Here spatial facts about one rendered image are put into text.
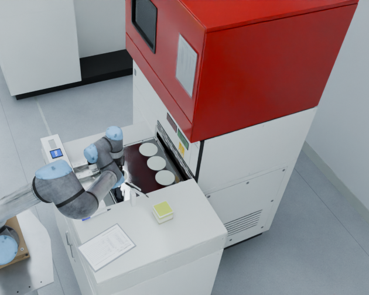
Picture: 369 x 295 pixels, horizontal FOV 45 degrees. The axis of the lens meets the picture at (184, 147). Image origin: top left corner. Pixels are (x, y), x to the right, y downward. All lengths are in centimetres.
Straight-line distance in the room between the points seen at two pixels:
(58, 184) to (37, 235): 67
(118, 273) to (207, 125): 74
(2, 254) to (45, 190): 39
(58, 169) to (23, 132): 232
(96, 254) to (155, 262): 25
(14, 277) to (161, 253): 65
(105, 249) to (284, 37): 116
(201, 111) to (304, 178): 196
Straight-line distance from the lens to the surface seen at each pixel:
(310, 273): 323
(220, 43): 172
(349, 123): 345
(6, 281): 214
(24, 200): 172
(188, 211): 210
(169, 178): 230
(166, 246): 198
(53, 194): 162
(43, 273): 213
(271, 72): 200
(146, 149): 243
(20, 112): 410
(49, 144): 240
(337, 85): 345
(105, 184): 183
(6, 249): 190
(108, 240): 200
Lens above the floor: 266
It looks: 46 degrees down
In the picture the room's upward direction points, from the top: 7 degrees clockwise
